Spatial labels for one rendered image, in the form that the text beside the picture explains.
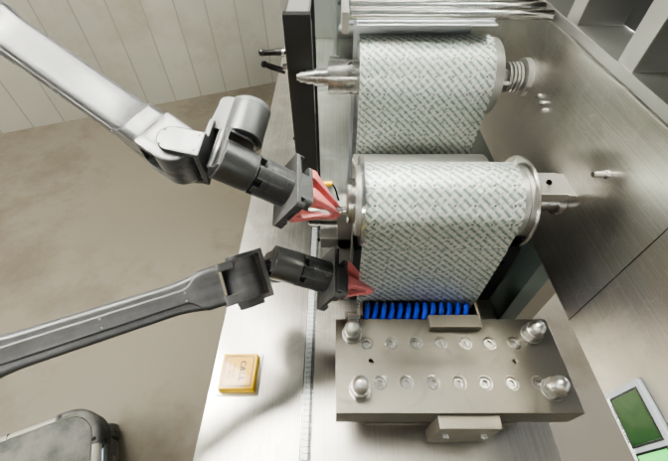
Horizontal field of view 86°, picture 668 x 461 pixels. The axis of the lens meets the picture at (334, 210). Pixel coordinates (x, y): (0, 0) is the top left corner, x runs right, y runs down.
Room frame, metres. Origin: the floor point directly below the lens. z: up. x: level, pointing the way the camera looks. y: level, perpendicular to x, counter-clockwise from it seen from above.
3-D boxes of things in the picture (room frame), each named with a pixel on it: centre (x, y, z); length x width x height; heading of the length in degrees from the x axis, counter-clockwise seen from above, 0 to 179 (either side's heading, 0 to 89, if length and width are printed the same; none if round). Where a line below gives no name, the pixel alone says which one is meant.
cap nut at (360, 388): (0.18, -0.04, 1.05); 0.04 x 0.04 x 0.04
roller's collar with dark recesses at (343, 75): (0.66, -0.02, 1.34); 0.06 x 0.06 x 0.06; 0
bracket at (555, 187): (0.41, -0.34, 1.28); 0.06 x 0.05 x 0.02; 90
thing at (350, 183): (0.41, -0.03, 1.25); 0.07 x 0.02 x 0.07; 0
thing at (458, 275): (0.34, -0.16, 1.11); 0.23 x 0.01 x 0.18; 90
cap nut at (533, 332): (0.28, -0.36, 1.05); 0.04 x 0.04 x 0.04
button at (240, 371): (0.25, 0.19, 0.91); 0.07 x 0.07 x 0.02; 0
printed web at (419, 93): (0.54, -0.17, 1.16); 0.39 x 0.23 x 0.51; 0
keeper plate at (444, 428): (0.13, -0.22, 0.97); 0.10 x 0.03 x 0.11; 90
